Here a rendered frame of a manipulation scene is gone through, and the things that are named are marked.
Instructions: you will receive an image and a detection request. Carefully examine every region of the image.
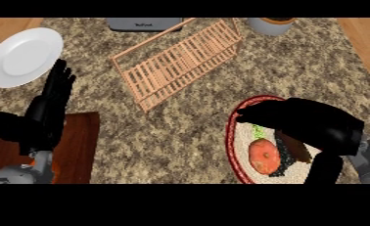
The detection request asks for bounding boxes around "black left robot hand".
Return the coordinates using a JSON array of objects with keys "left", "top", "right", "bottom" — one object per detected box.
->
[{"left": 0, "top": 58, "right": 79, "bottom": 156}]

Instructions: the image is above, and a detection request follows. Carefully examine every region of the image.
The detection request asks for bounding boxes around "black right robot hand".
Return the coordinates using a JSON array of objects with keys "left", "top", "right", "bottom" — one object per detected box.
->
[{"left": 235, "top": 97, "right": 368, "bottom": 185}]

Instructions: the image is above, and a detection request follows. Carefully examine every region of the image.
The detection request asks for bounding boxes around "brown oblong sweet potato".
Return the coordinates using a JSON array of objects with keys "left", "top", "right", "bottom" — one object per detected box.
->
[{"left": 274, "top": 129, "right": 314, "bottom": 164}]

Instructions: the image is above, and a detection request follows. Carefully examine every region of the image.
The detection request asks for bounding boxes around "red-rimmed oval woven placemat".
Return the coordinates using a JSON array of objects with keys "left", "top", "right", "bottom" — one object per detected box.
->
[{"left": 224, "top": 94, "right": 340, "bottom": 185}]

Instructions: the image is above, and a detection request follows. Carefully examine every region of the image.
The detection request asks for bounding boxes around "dark reddish wooden cutting board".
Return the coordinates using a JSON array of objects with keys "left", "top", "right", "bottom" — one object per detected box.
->
[{"left": 0, "top": 112, "right": 101, "bottom": 185}]

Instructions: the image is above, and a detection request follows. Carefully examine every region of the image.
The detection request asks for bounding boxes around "orange round vegetable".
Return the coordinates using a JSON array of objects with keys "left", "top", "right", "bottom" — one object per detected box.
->
[{"left": 248, "top": 138, "right": 283, "bottom": 176}]

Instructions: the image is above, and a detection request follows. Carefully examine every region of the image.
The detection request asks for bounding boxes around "white round plate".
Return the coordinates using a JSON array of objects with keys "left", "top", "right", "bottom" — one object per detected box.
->
[{"left": 0, "top": 26, "right": 66, "bottom": 89}]

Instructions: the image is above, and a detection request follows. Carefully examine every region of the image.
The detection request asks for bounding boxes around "grey pot with dark contents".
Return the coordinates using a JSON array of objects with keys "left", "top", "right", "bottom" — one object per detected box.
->
[{"left": 246, "top": 17, "right": 298, "bottom": 37}]

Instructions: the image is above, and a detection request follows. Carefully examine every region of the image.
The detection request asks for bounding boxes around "grey appliance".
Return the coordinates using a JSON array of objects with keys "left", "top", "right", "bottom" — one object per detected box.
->
[{"left": 106, "top": 17, "right": 187, "bottom": 33}]

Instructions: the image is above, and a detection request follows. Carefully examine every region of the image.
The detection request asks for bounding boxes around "copper wire tiered shelf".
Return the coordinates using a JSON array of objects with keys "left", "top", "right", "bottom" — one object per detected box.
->
[{"left": 110, "top": 18, "right": 246, "bottom": 113}]

